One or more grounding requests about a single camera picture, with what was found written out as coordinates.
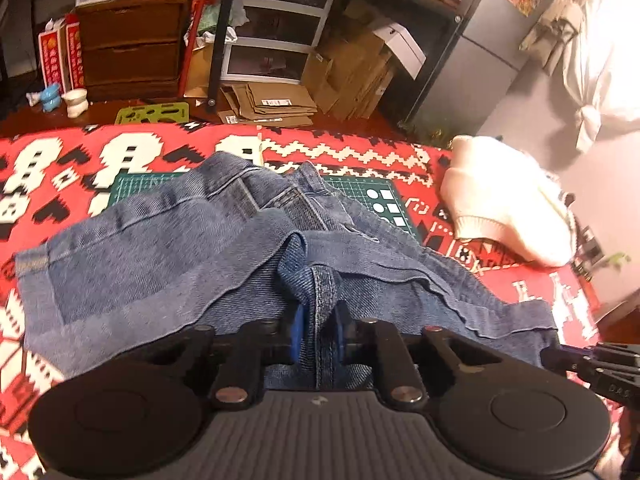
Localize christmas garland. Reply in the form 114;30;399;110
409;121;449;148

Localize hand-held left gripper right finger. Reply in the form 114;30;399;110
334;303;507;409

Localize red mop handle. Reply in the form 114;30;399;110
176;0;219;97

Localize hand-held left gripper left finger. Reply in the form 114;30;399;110
127;306;307;409

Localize white plastic bag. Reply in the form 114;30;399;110
181;1;249;52

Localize green plastic stool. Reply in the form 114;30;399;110
114;100;192;127

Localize white ceramic bowl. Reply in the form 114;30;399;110
61;87;91;119

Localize white plastic drawer unit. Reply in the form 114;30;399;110
219;0;343;84

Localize beige hanging jacket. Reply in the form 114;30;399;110
519;0;584;77

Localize green plant sprig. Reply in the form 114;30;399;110
601;251;633;274

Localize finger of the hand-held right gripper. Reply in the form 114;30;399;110
541;343;602;377

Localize red printed carton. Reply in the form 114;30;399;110
64;14;87;92
38;24;67;89

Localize blue denim shorts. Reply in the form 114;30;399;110
15;152;559;394

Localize leaning brown cardboard sheets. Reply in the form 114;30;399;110
299;0;402;122

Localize red patterned blanket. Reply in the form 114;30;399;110
0;122;602;480

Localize grey refrigerator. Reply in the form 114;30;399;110
405;0;569;142

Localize green cutting mat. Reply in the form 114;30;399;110
106;170;422;249

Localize white curtain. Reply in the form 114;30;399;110
559;0;640;154

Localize white knit sweater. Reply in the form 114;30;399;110
439;134;579;267

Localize black metal frame desk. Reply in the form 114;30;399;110
206;0;464;127

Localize white shoe box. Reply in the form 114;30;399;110
371;21;427;82

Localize brown wooden drawer cabinet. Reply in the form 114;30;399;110
74;0;194;102

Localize wall power outlet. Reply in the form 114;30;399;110
574;224;602;264

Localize stack of flattened cardboard boxes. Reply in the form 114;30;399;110
217;80;319;127

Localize blue cat-shaped bowl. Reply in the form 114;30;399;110
26;85;64;113

